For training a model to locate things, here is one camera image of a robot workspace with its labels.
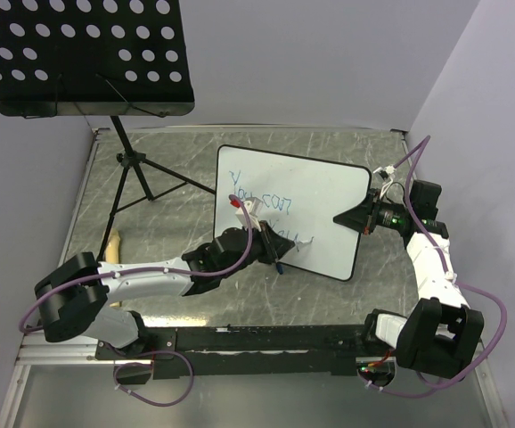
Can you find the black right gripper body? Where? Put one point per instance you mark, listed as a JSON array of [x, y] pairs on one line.
[[384, 213]]

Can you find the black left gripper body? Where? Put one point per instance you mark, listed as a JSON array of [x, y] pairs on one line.
[[260, 248]]

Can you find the white whiteboard marker pen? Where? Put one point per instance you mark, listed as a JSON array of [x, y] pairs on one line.
[[301, 243]]

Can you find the white whiteboard black frame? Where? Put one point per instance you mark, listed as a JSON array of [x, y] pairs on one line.
[[301, 196]]

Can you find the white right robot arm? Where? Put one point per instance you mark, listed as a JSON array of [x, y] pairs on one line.
[[441, 334]]

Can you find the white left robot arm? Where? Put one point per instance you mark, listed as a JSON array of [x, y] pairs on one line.
[[75, 298]]

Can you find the black perforated music stand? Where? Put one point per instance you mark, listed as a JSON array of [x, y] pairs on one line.
[[94, 58]]

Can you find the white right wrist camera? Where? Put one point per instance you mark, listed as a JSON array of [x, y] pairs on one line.
[[386, 174]]

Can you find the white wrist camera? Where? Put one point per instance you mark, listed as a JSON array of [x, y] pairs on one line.
[[386, 174], [248, 211]]

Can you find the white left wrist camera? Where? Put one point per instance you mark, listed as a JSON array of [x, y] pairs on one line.
[[248, 211]]

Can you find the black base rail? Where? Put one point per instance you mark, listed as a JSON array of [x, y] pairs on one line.
[[252, 350]]

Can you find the beige wooden handle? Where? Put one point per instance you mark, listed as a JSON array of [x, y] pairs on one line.
[[111, 254]]

